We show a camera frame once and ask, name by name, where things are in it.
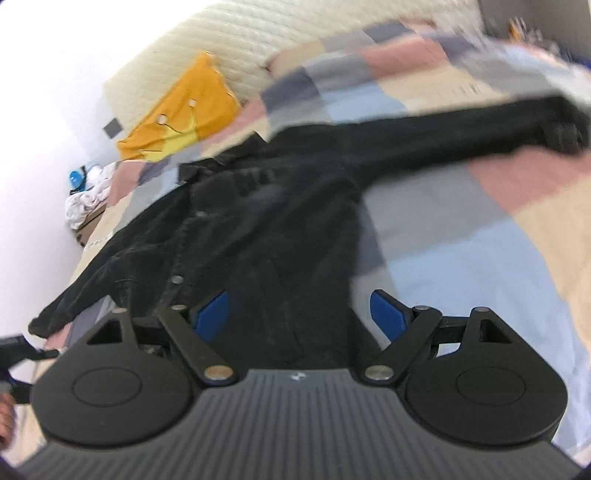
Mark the cardboard box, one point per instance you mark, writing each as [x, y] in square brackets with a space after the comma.
[90, 228]

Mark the black denim jacket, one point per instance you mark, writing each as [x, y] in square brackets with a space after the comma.
[258, 221]

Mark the person's left hand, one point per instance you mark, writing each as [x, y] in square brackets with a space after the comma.
[6, 417]

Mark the cream quilted headboard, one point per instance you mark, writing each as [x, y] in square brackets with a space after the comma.
[258, 27]

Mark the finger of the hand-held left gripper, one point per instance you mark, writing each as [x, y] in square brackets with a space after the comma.
[14, 350]
[22, 392]

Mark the checkered patchwork pillow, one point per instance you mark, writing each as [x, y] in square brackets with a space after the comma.
[323, 57]

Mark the yellow crown print pillow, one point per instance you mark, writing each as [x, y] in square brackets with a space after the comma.
[194, 106]

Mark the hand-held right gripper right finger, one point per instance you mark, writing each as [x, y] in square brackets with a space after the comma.
[388, 316]

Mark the checkered patchwork duvet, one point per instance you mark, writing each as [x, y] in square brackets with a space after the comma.
[461, 221]

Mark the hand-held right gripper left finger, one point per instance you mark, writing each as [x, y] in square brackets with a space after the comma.
[212, 314]

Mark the pile of white clothes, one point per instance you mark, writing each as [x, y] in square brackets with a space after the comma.
[90, 196]

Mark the row of small bottles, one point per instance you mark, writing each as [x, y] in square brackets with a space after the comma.
[526, 28]

